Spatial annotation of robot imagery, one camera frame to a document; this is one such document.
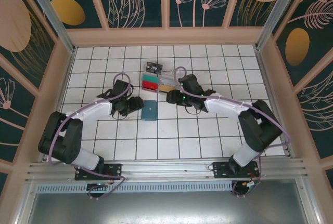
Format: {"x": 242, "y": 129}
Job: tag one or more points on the aluminium side rail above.
{"x": 66, "y": 78}
{"x": 266, "y": 78}

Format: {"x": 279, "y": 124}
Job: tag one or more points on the clear acrylic organizer box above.
{"x": 169, "y": 74}

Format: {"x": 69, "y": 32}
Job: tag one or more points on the green card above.
{"x": 151, "y": 78}

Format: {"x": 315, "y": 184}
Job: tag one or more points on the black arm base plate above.
{"x": 221, "y": 169}
{"x": 114, "y": 169}

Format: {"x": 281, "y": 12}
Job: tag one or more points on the aluminium corner post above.
{"x": 277, "y": 13}
{"x": 52, "y": 13}

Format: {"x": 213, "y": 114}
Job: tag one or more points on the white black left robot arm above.
{"x": 99, "y": 111}

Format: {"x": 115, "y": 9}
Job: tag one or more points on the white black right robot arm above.
{"x": 223, "y": 107}

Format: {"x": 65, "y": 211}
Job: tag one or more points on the white floral card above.
{"x": 166, "y": 81}

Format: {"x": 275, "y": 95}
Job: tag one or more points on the plain red card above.
{"x": 150, "y": 85}

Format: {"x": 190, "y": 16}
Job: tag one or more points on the gold card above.
{"x": 164, "y": 89}

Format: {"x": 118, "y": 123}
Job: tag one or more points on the teal leather card holder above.
{"x": 149, "y": 111}

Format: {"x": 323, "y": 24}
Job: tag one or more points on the aluminium rail beam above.
{"x": 166, "y": 168}

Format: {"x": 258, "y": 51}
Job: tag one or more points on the grey metal sheet panel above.
{"x": 166, "y": 208}

